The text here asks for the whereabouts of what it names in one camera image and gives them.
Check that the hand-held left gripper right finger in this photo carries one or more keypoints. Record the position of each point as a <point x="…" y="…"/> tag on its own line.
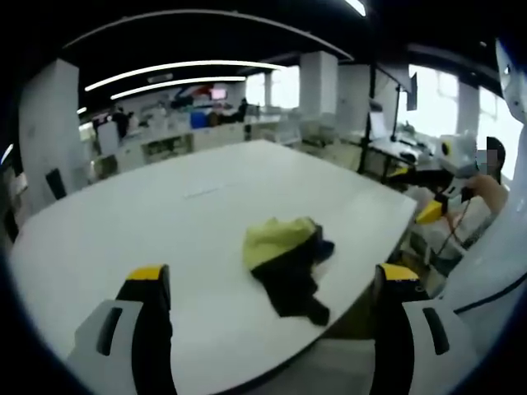
<point x="411" y="337"/>

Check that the black monitor on stand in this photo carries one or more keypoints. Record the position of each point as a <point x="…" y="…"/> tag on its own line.
<point x="412" y="91"/>

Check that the grey work desk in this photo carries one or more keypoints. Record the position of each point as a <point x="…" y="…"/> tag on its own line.
<point x="397" y="150"/>

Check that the long ceiling light strip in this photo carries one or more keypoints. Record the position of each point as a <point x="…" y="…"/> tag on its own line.
<point x="177" y="69"/>

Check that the white low cabinet row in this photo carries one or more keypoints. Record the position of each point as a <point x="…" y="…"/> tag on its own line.
<point x="214" y="138"/>

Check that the blue box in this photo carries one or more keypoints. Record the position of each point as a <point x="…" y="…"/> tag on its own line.
<point x="198" y="119"/>

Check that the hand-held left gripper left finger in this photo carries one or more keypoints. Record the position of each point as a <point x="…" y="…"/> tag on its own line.
<point x="123" y="341"/>

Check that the white device with yellow disc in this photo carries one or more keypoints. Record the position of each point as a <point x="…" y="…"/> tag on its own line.
<point x="445" y="149"/>

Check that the yellow-green and black garment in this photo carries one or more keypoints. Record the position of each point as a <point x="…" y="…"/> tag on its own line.
<point x="288" y="263"/>

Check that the large white curved object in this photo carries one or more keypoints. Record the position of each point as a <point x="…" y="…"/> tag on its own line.
<point x="494" y="263"/>

